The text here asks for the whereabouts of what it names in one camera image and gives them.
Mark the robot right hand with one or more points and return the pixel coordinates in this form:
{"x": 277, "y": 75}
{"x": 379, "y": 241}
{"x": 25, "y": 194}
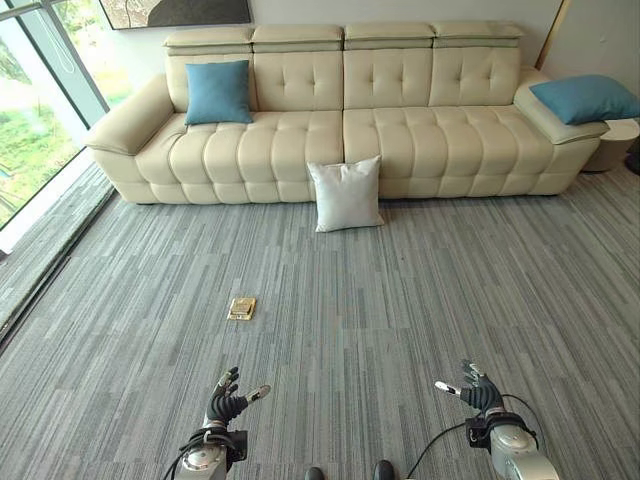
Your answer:
{"x": 479, "y": 390}

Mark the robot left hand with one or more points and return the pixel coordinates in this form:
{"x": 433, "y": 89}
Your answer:
{"x": 225, "y": 401}

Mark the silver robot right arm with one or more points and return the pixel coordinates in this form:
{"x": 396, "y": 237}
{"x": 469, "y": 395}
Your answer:
{"x": 515, "y": 445}

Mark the cream leather tufted sofa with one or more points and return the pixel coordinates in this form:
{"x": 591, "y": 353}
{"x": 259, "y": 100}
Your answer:
{"x": 345, "y": 120}

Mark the brass floor socket plate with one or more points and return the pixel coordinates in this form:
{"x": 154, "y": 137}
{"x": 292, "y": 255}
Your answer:
{"x": 242, "y": 308}

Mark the dark robot left foot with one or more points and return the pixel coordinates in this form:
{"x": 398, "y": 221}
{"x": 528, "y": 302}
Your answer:
{"x": 315, "y": 473}

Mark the dark robot foot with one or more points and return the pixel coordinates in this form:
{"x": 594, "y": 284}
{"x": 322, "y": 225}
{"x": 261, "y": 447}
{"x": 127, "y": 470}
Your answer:
{"x": 383, "y": 470}
{"x": 315, "y": 473}

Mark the dark robot right foot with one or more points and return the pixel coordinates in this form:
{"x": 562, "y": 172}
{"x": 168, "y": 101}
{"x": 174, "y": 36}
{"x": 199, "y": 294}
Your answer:
{"x": 383, "y": 470}

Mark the white square cushion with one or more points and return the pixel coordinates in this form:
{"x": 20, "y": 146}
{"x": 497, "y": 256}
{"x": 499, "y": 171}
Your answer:
{"x": 346, "y": 194}

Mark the round beige side table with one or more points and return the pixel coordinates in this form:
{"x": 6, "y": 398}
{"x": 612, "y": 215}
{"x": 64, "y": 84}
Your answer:
{"x": 612, "y": 145}

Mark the blue square cushion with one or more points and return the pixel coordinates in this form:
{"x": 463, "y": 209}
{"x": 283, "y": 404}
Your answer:
{"x": 218, "y": 93}
{"x": 585, "y": 99}

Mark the large glass window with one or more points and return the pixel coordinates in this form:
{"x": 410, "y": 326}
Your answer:
{"x": 40, "y": 95}

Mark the gold floor lamp pole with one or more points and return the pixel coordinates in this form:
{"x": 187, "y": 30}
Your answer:
{"x": 551, "y": 31}

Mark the framed wall painting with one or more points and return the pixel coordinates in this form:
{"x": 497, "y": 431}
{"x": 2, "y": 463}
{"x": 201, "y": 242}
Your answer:
{"x": 175, "y": 11}

